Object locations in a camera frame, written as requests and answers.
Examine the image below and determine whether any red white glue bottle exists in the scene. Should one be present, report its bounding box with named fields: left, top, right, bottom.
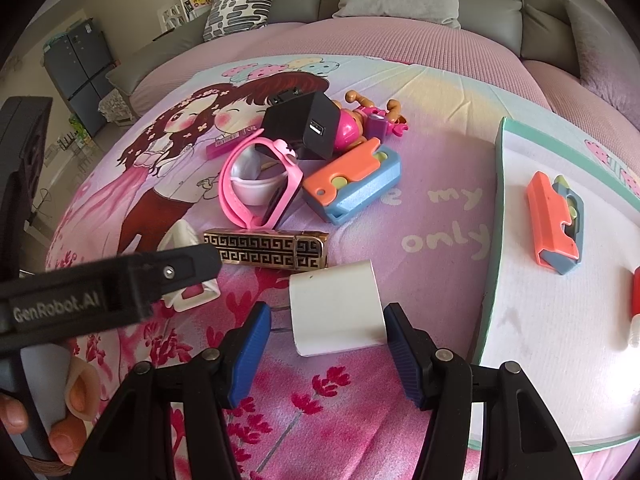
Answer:
left=628, top=268, right=640, bottom=348

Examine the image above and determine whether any white hair claw clip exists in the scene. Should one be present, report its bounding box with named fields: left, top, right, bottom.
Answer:
left=157, top=219, right=221, bottom=312

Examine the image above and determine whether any white usb charger plug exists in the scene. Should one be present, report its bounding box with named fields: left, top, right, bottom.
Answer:
left=271, top=260, right=387, bottom=358

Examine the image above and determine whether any orange blue toy knife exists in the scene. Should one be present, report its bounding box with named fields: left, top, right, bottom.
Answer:
left=303, top=138, right=401, bottom=226
left=526, top=171, right=585, bottom=275

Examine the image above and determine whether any gold black patterned lighter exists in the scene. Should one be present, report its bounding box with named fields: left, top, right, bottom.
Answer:
left=203, top=229, right=329, bottom=272

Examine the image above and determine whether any pink smartwatch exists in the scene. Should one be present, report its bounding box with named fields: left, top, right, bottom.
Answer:
left=218, top=128, right=304, bottom=230

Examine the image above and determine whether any black usb charger cube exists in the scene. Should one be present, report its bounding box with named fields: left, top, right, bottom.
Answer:
left=262, top=89, right=340, bottom=160

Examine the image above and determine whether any pink brown toy puppy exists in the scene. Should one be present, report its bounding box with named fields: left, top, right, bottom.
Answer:
left=333, top=90, right=409, bottom=152

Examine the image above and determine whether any purple pencil lead case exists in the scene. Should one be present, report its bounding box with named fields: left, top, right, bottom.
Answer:
left=205, top=128, right=262, bottom=160

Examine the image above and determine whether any white smartwatch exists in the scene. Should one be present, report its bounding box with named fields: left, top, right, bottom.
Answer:
left=230, top=148, right=286, bottom=207

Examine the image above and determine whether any person left hand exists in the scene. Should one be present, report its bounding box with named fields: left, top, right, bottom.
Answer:
left=1, top=356, right=100, bottom=470

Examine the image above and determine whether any dark storage cabinet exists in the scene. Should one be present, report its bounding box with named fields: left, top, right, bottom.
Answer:
left=43, top=18, right=116, bottom=136

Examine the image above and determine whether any teal shallow cardboard box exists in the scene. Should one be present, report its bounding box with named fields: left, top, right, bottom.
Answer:
left=473, top=118, right=639, bottom=453

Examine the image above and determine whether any white magazine rack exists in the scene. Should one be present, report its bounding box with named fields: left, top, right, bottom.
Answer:
left=156, top=0, right=212, bottom=32

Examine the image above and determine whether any black white patterned pillow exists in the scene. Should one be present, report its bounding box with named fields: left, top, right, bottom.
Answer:
left=203, top=0, right=272, bottom=42

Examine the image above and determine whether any cartoon printed bed sheet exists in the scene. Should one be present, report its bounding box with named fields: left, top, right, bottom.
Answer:
left=46, top=58, right=639, bottom=479

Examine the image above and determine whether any grey purple cushion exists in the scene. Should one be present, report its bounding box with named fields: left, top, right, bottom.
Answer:
left=563, top=0, right=639, bottom=128

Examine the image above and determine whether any pink sofa seat cover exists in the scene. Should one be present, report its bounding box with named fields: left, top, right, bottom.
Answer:
left=129, top=18, right=639, bottom=174

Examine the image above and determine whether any grey sofa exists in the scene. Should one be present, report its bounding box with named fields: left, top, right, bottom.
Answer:
left=104, top=0, right=640, bottom=97

